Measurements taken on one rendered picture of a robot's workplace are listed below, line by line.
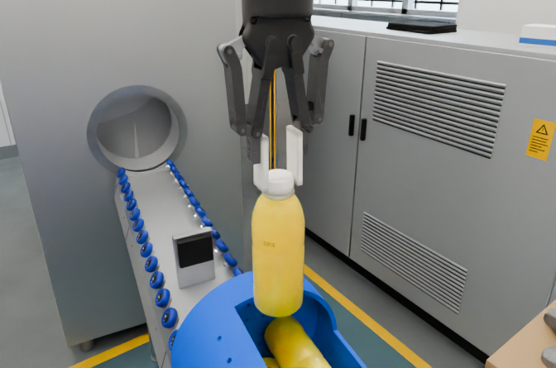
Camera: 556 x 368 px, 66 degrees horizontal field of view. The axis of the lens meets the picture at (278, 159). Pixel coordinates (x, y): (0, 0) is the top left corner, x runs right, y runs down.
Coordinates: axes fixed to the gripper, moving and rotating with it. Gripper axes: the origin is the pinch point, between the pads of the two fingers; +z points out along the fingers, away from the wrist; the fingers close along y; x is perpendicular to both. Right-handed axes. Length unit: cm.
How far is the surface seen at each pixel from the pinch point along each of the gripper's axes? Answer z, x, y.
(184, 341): 31.2, -8.5, 12.1
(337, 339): 38.1, -4.1, -13.5
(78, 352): 147, -141, 42
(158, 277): 50, -51, 10
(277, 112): 14, -64, -30
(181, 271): 49, -50, 4
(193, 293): 55, -47, 2
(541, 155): 39, -46, -129
